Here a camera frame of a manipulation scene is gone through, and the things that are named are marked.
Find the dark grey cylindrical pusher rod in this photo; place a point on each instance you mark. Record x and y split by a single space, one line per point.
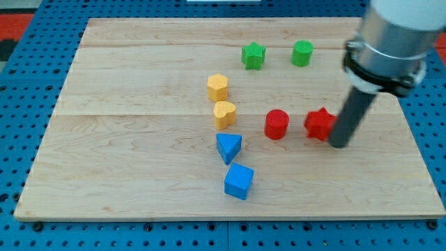
350 116

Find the red star block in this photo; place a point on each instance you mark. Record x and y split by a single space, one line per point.
319 124

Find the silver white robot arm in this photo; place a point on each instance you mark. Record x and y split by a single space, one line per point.
387 54

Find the green star block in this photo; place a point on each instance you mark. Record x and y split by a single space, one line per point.
253 56

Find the yellow hexagon block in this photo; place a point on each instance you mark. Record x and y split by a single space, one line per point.
217 87

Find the green cylinder block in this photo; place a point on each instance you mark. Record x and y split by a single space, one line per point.
302 53

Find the red cylinder block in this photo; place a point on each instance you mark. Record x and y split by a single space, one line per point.
276 124

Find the light wooden board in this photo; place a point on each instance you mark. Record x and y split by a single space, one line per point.
132 136

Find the yellow heart block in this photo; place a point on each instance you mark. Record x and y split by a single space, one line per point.
224 114

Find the blue triangle block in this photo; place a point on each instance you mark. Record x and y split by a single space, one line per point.
228 146

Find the blue cube block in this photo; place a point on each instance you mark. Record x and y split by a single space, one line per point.
238 181

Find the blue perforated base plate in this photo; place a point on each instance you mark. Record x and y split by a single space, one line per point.
31 80

